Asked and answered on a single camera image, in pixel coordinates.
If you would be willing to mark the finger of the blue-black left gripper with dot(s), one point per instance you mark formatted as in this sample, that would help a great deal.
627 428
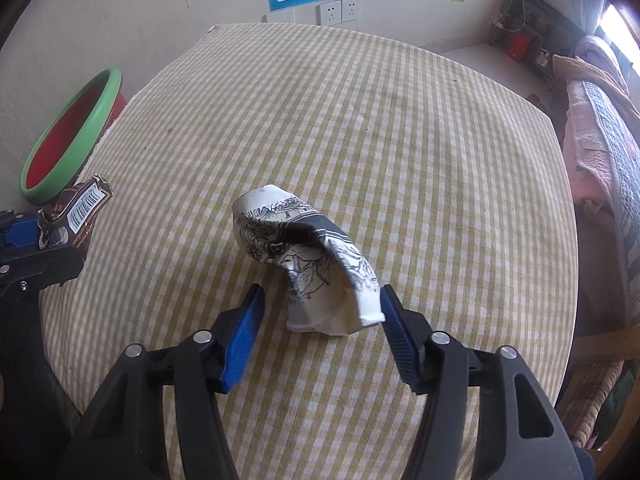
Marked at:
18 231

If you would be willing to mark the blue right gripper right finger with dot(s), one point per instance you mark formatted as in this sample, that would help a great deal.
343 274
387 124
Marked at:
405 333

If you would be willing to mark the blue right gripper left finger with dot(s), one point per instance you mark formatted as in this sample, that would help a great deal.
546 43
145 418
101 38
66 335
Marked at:
238 330

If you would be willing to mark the brown snack wrapper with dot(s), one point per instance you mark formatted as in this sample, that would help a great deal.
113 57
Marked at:
70 221

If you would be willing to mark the black-white paper cup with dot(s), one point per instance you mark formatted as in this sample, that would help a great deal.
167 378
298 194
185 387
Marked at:
332 288

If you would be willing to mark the red bin with green rim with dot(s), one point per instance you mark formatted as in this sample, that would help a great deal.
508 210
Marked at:
63 148

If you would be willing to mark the beige checkered tablecloth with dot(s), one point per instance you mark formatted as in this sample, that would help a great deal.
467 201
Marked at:
453 187

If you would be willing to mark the wooden chair with cushion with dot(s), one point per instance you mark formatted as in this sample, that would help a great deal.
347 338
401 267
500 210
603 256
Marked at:
596 363

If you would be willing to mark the pink bed sheet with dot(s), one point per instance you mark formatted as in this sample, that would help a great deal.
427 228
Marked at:
585 155

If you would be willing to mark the red slippers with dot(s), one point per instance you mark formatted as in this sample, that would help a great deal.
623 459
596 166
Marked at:
535 100

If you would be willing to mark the blue patterned quilt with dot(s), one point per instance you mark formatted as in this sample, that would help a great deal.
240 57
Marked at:
623 153

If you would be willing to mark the red box on shelf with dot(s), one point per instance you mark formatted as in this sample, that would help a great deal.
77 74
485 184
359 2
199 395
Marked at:
517 47

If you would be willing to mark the tan blanket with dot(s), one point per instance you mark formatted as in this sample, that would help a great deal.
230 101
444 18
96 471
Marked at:
576 69

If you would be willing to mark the dark wooden shelf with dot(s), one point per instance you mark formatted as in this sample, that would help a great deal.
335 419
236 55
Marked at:
550 32

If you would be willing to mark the white double wall socket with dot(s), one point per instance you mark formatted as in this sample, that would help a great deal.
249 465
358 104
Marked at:
329 13

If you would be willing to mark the white single wall socket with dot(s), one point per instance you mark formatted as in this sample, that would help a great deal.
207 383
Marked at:
350 11

